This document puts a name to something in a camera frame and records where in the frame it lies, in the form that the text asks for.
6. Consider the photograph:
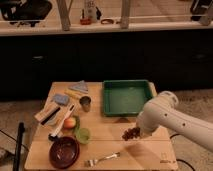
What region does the small green cup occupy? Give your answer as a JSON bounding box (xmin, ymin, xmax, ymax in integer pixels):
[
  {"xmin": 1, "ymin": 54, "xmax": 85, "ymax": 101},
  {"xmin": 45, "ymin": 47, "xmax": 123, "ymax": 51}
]
[{"xmin": 75, "ymin": 128, "xmax": 90, "ymax": 144}]

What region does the black pole stand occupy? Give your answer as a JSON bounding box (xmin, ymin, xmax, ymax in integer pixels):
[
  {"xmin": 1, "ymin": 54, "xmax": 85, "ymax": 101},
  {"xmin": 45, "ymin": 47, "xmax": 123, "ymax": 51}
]
[{"xmin": 13, "ymin": 122, "xmax": 25, "ymax": 171}]

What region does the black cable on floor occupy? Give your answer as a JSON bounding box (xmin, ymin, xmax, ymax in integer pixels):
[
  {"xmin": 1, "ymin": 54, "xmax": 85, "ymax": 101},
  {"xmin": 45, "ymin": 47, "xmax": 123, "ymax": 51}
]
[{"xmin": 169, "ymin": 132, "xmax": 198, "ymax": 171}]

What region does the red yellow apple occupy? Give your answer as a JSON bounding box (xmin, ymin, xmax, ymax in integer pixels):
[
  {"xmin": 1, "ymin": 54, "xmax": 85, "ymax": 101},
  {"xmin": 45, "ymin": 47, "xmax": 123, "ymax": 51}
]
[{"xmin": 63, "ymin": 117, "xmax": 77, "ymax": 129}]

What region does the brown ring on shelf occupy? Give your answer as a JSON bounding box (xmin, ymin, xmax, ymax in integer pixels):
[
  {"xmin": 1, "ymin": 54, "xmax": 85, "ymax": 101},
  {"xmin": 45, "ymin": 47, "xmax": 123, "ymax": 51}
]
[{"xmin": 100, "ymin": 18, "xmax": 115, "ymax": 25}]

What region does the yellow stick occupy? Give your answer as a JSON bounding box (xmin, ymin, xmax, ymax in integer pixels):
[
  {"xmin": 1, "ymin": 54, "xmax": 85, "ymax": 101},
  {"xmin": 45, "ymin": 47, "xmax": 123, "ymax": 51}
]
[{"xmin": 65, "ymin": 89, "xmax": 81, "ymax": 99}]

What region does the silver metal fork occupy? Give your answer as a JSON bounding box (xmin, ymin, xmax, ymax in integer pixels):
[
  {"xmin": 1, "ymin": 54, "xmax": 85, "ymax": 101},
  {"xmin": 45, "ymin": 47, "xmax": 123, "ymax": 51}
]
[{"xmin": 84, "ymin": 152, "xmax": 121, "ymax": 167}]

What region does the green leaf plate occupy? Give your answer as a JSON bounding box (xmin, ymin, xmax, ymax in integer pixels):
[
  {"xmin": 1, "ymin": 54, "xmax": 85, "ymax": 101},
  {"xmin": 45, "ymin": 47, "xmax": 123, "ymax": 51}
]
[{"xmin": 72, "ymin": 115, "xmax": 80, "ymax": 135}]

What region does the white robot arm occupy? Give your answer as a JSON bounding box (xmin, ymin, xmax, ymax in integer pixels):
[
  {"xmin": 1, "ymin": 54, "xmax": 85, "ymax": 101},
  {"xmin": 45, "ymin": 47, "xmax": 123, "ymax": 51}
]
[{"xmin": 136, "ymin": 91, "xmax": 213, "ymax": 152}]

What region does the white bottle on shelf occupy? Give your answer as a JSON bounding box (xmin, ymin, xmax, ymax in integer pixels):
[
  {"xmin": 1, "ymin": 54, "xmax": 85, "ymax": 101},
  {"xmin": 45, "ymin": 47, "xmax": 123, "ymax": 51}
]
[{"xmin": 84, "ymin": 0, "xmax": 97, "ymax": 23}]

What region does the black office chair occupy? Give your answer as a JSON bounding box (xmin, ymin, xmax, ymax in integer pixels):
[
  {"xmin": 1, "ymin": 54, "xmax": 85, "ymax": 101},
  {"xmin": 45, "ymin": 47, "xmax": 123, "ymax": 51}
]
[{"xmin": 0, "ymin": 0, "xmax": 52, "ymax": 27}]

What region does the small metal cup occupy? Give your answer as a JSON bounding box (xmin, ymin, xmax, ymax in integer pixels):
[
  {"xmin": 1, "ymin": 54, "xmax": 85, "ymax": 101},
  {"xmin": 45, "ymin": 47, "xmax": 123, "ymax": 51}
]
[{"xmin": 79, "ymin": 96, "xmax": 91, "ymax": 112}]

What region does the dark red bowl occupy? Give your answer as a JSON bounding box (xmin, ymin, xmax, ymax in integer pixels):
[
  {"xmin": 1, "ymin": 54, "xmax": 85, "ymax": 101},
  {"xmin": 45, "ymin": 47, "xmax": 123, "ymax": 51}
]
[{"xmin": 49, "ymin": 137, "xmax": 80, "ymax": 169}]

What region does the wooden block with black bar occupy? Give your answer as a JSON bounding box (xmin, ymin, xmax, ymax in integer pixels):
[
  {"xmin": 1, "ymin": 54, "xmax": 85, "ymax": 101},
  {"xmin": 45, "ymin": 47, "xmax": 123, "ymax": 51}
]
[{"xmin": 35, "ymin": 102, "xmax": 60, "ymax": 125}]

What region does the green plastic tray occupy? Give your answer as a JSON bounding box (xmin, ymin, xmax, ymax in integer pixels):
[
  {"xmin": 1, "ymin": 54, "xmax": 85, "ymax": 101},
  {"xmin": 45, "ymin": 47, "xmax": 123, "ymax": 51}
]
[{"xmin": 102, "ymin": 80, "xmax": 153, "ymax": 117}]

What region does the white handled black brush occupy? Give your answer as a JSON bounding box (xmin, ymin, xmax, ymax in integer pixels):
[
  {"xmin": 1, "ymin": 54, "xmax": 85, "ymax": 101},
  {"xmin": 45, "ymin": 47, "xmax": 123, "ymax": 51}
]
[{"xmin": 48, "ymin": 104, "xmax": 75, "ymax": 141}]

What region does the orange ring object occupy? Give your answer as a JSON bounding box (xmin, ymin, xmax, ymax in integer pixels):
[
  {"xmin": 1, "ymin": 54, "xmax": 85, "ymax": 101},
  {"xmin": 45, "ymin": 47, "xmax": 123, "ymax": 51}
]
[{"xmin": 80, "ymin": 9, "xmax": 91, "ymax": 25}]

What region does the grey triangular block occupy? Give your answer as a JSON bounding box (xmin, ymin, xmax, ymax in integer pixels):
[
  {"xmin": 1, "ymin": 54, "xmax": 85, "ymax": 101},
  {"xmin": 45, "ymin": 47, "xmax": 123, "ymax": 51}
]
[{"xmin": 69, "ymin": 80, "xmax": 88, "ymax": 93}]

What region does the dark red grape bunch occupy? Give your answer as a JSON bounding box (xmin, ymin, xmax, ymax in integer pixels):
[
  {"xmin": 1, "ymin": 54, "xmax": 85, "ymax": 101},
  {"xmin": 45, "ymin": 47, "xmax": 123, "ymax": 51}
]
[{"xmin": 122, "ymin": 127, "xmax": 140, "ymax": 141}]

